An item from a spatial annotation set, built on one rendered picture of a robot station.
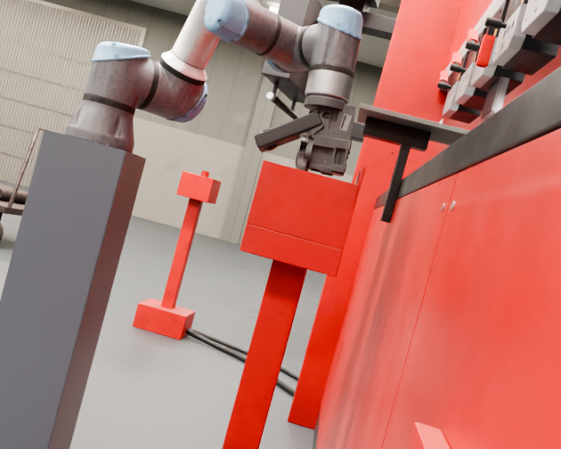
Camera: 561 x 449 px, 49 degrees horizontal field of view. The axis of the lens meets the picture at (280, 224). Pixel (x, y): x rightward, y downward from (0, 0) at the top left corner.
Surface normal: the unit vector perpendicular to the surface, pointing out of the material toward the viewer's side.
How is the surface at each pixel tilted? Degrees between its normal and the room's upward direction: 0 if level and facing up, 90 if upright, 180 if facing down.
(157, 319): 90
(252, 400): 90
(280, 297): 90
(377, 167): 90
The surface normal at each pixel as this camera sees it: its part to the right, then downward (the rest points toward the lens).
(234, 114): -0.02, 0.02
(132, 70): 0.63, 0.16
